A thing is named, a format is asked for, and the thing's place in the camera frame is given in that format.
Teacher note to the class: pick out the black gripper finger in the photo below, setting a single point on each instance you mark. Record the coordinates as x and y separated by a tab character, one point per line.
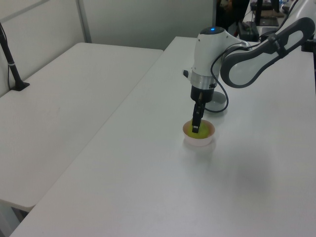
196	118
203	109

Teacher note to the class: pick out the black electronics box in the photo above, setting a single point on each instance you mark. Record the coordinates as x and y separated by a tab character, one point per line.
267	30

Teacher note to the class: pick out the grey metal partition post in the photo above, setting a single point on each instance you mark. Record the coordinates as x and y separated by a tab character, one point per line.
84	22

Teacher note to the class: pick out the black camera stand pole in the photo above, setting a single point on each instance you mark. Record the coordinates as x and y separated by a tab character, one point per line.
10	61

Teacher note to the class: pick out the black device with green parts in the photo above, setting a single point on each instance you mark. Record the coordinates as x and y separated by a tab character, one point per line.
248	29

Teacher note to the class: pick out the pink bowl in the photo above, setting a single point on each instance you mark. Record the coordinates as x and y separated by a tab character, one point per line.
197	140

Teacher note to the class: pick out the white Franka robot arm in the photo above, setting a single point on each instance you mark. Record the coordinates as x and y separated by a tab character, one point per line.
247	61

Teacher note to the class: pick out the green pear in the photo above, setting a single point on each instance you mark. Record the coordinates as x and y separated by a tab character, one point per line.
201	132

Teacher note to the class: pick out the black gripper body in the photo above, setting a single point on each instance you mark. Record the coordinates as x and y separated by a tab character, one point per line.
207	95

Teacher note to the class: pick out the grey bowl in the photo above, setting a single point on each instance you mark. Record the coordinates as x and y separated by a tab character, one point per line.
218	100

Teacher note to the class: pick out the black monitor stand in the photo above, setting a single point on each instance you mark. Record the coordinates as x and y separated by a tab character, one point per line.
265	18

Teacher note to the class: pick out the white side table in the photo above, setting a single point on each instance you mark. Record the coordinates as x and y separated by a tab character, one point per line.
61	111

